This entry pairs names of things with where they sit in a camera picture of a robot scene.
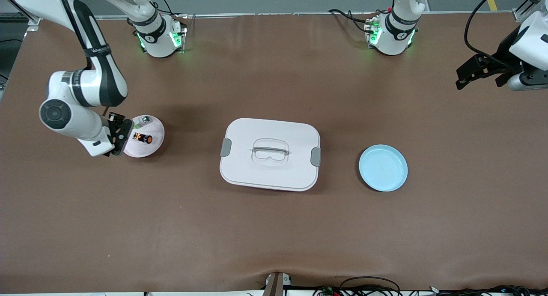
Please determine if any pink round plate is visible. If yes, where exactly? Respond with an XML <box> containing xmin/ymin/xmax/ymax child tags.
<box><xmin>123</xmin><ymin>115</ymin><xmax>165</xmax><ymax>158</ymax></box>

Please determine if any white lidded storage box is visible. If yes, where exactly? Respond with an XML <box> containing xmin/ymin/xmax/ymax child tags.
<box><xmin>219</xmin><ymin>118</ymin><xmax>322</xmax><ymax>192</ymax></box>

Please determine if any light blue round plate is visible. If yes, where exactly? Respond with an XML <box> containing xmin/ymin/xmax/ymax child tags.
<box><xmin>358</xmin><ymin>144</ymin><xmax>409</xmax><ymax>192</ymax></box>

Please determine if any brown table mat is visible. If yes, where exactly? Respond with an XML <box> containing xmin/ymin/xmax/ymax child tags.
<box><xmin>0</xmin><ymin>12</ymin><xmax>548</xmax><ymax>294</ymax></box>

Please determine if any aluminium frame post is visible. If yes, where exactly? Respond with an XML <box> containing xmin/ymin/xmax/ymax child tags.
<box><xmin>0</xmin><ymin>0</ymin><xmax>45</xmax><ymax>32</ymax></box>
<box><xmin>512</xmin><ymin>0</ymin><xmax>548</xmax><ymax>23</ymax></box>

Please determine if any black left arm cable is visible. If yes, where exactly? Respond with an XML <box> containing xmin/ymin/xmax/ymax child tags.
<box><xmin>464</xmin><ymin>0</ymin><xmax>518</xmax><ymax>69</ymax></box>

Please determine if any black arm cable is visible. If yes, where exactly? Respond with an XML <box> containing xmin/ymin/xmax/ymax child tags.
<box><xmin>464</xmin><ymin>0</ymin><xmax>518</xmax><ymax>69</ymax></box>
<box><xmin>58</xmin><ymin>0</ymin><xmax>93</xmax><ymax>69</ymax></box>

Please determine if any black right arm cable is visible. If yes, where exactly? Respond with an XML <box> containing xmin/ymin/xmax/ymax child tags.
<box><xmin>58</xmin><ymin>0</ymin><xmax>93</xmax><ymax>69</ymax></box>

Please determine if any black base power cable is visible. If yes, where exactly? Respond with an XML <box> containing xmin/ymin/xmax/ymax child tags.
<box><xmin>328</xmin><ymin>8</ymin><xmax>378</xmax><ymax>33</ymax></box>

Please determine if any brown camera mount post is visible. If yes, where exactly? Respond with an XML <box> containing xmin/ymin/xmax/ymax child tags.
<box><xmin>262</xmin><ymin>272</ymin><xmax>292</xmax><ymax>296</ymax></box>

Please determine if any black cable bundle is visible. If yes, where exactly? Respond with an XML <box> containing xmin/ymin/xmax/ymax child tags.
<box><xmin>428</xmin><ymin>284</ymin><xmax>548</xmax><ymax>296</ymax></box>

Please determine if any black looped cable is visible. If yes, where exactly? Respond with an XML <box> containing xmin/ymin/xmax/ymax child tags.
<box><xmin>313</xmin><ymin>276</ymin><xmax>403</xmax><ymax>296</ymax></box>

